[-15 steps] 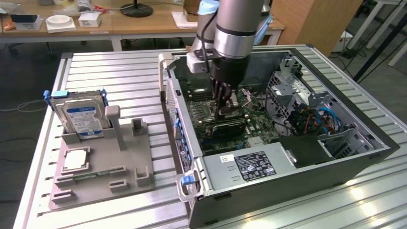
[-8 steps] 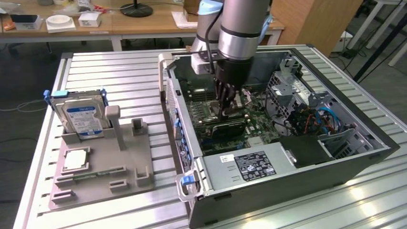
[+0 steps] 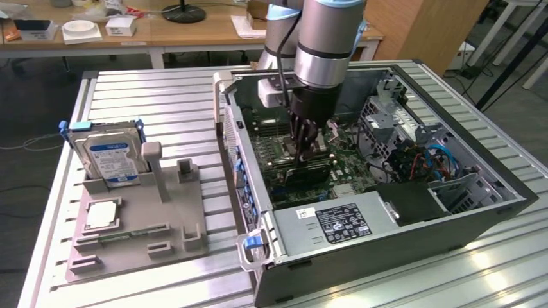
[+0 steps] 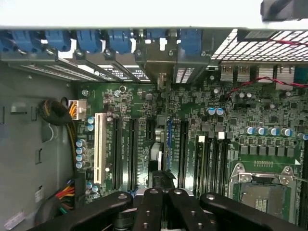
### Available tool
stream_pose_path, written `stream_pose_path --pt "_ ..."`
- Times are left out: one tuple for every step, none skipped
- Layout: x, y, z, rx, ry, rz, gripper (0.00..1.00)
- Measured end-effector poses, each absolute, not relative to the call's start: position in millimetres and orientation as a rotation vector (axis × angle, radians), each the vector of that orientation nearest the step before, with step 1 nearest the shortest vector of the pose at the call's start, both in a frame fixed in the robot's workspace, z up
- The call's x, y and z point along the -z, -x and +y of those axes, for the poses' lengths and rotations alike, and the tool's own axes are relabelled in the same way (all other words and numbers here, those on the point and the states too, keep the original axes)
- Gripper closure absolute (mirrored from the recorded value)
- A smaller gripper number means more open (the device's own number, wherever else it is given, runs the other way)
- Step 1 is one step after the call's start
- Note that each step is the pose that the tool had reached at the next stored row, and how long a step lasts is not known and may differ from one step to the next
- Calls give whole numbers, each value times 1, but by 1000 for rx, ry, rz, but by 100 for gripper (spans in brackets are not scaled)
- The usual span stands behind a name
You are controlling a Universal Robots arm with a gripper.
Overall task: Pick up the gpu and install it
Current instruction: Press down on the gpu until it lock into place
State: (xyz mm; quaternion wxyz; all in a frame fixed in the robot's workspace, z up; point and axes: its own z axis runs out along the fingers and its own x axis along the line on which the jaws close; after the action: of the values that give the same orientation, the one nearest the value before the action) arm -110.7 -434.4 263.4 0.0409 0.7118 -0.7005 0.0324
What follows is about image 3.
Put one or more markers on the black lamp base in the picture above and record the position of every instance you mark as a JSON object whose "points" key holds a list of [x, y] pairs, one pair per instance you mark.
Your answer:
{"points": [[184, 14]]}

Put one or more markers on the blue case latch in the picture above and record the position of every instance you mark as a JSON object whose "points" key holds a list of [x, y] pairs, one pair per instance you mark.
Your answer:
{"points": [[251, 242]]}

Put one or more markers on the metal disk bay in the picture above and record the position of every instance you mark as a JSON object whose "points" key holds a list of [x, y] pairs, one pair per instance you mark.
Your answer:
{"points": [[380, 128]]}

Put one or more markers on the white box with black top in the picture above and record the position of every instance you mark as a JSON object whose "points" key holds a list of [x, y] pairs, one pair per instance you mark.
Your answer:
{"points": [[34, 30]]}

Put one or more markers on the white paper stack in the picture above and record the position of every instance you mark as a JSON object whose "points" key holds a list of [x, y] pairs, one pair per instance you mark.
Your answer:
{"points": [[248, 29]]}

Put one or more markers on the grey parts rack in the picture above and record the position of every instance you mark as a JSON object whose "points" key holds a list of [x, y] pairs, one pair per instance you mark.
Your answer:
{"points": [[142, 224]]}

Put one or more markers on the green motherboard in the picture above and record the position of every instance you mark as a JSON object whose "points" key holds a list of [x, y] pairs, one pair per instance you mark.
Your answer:
{"points": [[351, 167]]}

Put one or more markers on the graphics card with black fan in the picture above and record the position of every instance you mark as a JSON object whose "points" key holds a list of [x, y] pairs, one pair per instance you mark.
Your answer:
{"points": [[308, 176]]}

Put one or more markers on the black open PC case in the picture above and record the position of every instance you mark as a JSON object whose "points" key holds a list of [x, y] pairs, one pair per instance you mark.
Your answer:
{"points": [[386, 256]]}

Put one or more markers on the metal socket cover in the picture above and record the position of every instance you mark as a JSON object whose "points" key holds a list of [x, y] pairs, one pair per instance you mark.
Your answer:
{"points": [[331, 130]]}

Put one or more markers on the CPU socket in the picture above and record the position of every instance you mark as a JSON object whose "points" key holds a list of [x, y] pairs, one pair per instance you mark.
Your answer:
{"points": [[283, 147]]}

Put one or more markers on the silver CPU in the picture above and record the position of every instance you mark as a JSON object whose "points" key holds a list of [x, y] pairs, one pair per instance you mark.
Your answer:
{"points": [[102, 215]]}

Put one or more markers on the black slanted pole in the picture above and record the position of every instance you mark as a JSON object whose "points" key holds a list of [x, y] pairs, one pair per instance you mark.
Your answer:
{"points": [[510, 64]]}

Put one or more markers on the hard disk in blue carrier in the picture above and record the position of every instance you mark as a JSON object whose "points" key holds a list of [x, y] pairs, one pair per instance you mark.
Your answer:
{"points": [[110, 157]]}

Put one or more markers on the black plastic shroud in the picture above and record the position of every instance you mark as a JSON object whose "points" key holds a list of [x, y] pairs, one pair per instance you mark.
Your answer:
{"points": [[411, 199]]}

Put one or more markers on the green RAM stick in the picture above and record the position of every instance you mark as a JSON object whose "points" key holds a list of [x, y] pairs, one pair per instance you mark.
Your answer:
{"points": [[115, 237]]}

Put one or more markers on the grey power supply unit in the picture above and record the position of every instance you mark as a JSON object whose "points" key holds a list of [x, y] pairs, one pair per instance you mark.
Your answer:
{"points": [[295, 234]]}

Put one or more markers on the wooden cabinet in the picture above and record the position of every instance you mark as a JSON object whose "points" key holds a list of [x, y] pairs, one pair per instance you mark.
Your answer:
{"points": [[428, 32]]}

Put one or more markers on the white round part on box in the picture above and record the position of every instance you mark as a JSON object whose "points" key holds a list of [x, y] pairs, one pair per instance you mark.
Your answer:
{"points": [[82, 32]]}

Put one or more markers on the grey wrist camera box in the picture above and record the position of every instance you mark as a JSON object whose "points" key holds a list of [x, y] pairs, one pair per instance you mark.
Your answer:
{"points": [[272, 94]]}

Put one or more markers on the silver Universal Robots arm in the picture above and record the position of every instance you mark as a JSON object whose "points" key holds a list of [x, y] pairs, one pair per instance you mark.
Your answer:
{"points": [[326, 41]]}

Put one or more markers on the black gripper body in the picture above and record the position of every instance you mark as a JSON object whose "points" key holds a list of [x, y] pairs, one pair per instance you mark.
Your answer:
{"points": [[315, 102]]}

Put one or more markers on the wooden desk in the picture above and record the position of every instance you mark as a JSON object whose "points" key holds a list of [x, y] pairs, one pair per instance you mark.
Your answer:
{"points": [[192, 32]]}

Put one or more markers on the white desk frame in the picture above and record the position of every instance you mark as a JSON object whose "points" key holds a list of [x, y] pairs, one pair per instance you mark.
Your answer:
{"points": [[496, 32]]}

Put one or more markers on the brown cardboard box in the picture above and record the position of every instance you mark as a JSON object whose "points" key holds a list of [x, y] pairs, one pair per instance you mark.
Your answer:
{"points": [[256, 8]]}

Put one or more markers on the orange object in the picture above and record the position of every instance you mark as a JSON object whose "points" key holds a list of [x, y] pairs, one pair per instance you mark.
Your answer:
{"points": [[12, 34]]}

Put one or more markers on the small white box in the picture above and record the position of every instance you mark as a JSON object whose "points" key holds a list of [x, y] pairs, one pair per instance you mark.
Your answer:
{"points": [[120, 27]]}

